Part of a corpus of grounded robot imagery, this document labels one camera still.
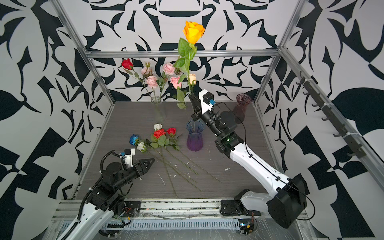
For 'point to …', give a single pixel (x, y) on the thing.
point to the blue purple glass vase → (195, 139)
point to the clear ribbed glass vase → (160, 114)
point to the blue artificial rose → (133, 140)
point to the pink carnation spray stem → (151, 81)
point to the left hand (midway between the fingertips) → (152, 159)
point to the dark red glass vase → (239, 110)
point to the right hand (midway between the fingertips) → (191, 94)
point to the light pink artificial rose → (181, 94)
